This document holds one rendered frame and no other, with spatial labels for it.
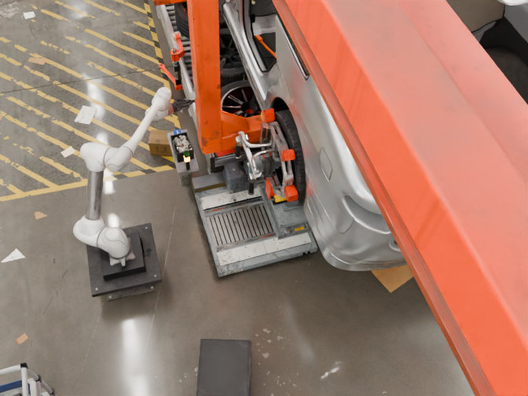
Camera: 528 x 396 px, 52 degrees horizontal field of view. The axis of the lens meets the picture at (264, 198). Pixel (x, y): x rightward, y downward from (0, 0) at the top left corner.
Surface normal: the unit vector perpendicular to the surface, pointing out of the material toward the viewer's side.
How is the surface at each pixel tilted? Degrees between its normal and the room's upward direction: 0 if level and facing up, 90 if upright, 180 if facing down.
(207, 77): 90
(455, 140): 0
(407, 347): 0
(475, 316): 90
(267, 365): 0
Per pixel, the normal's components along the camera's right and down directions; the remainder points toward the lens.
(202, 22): 0.30, 0.80
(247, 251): 0.05, -0.56
